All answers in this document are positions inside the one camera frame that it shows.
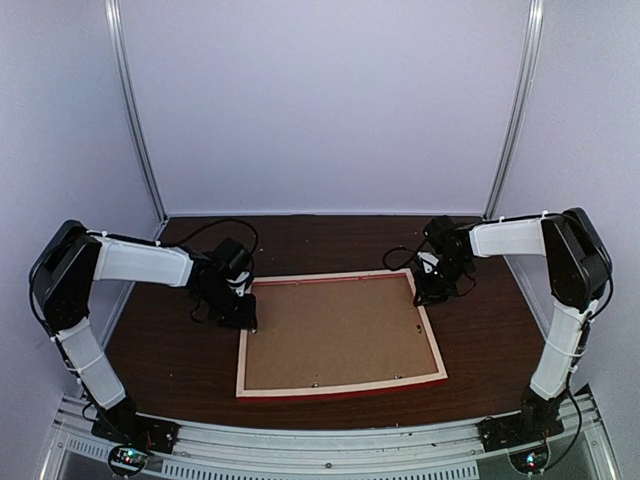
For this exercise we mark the right aluminium corner post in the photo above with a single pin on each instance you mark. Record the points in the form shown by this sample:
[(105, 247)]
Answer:
[(528, 63)]

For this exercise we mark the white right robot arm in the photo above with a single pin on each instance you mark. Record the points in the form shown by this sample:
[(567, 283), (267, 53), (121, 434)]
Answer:
[(579, 272)]

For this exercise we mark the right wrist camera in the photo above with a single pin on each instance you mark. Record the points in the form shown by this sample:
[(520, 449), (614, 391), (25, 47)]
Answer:
[(428, 261)]

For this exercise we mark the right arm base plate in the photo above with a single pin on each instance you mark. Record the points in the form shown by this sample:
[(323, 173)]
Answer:
[(508, 432)]

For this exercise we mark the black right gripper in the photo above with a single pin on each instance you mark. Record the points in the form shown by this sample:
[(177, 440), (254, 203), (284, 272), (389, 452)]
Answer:
[(428, 295)]

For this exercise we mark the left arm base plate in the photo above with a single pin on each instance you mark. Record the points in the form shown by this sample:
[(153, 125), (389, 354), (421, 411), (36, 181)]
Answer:
[(144, 433)]

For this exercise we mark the aluminium corner post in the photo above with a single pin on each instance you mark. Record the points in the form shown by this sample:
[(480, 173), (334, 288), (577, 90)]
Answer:
[(116, 32), (528, 63)]

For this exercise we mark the left aluminium corner post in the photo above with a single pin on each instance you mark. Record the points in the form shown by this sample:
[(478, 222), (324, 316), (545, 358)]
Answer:
[(116, 32)]

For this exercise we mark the pink wooden picture frame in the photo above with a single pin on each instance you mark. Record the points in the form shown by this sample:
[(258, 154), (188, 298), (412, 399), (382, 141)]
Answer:
[(242, 360)]

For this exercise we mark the brown backing board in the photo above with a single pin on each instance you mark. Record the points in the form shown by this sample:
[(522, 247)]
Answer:
[(335, 330)]

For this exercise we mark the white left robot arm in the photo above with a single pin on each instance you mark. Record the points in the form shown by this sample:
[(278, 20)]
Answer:
[(78, 263)]

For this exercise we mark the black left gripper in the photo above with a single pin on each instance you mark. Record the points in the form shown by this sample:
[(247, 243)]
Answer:
[(243, 319)]

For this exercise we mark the aluminium front rail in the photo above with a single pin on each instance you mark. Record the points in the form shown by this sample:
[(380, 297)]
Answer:
[(452, 450)]

